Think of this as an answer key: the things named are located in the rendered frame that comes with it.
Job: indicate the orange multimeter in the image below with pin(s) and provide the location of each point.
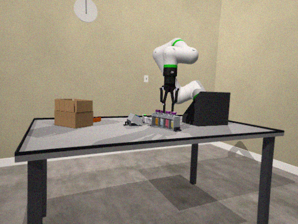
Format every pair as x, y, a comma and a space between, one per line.
96, 119

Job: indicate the white button panel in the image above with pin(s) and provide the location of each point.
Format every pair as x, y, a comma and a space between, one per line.
133, 118

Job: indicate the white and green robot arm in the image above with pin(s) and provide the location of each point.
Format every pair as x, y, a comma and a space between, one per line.
168, 56

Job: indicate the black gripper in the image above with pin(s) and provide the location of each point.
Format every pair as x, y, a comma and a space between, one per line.
169, 86

